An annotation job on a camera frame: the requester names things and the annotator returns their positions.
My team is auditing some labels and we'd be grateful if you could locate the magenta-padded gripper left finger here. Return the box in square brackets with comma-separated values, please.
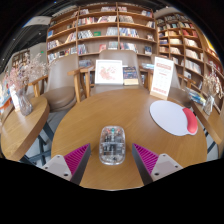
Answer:
[41, 143, 92, 186]

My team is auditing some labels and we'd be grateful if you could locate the wide wooden bookshelf unit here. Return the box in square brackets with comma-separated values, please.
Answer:
[44, 2, 158, 68]

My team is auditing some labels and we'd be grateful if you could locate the orange book display table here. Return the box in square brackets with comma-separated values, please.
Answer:
[0, 77, 13, 111]

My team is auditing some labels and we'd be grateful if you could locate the round wooden side table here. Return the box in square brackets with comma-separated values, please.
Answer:
[0, 95, 54, 164]
[191, 99, 224, 158]

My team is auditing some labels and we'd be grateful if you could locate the white hanging ceiling sign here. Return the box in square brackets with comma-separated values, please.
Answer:
[22, 15, 53, 28]

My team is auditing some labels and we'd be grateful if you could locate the transparent computer mouse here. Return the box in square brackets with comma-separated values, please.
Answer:
[98, 125, 127, 166]

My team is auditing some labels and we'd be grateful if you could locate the white mouse pad, red wrist rest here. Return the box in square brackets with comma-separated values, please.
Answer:
[149, 100, 199, 137]

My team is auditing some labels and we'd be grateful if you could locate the glass vase with pink flowers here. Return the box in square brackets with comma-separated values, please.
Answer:
[6, 53, 51, 117]

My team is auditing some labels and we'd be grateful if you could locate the small white table sign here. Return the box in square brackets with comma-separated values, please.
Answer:
[9, 84, 21, 112]

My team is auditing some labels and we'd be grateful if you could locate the glass vase with white flowers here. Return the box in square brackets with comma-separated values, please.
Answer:
[202, 64, 224, 116]

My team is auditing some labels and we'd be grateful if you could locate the dark cover book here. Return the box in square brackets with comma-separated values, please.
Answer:
[122, 66, 140, 86]

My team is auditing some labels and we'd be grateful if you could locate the white framed pink floral picture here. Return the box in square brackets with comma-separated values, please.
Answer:
[94, 59, 124, 86]

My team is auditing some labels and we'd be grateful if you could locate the curved wooden bookshelf unit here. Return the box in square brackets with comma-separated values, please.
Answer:
[154, 12, 224, 114]

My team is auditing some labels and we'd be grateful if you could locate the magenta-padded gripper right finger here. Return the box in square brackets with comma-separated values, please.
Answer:
[131, 143, 184, 186]

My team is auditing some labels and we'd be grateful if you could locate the stack of colourful books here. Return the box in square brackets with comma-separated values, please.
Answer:
[186, 87, 207, 106]

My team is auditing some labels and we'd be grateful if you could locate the white sign on wooden base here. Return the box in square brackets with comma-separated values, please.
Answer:
[149, 56, 175, 101]

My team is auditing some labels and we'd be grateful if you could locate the beige armchair with wooden arms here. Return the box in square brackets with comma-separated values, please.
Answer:
[146, 53, 198, 108]
[28, 54, 81, 113]
[68, 49, 154, 98]

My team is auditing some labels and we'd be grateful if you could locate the distant wooden bookshelf unit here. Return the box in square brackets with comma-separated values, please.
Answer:
[11, 49, 32, 73]

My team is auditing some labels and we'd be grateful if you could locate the light blue book stack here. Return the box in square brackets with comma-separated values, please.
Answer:
[141, 62, 155, 71]

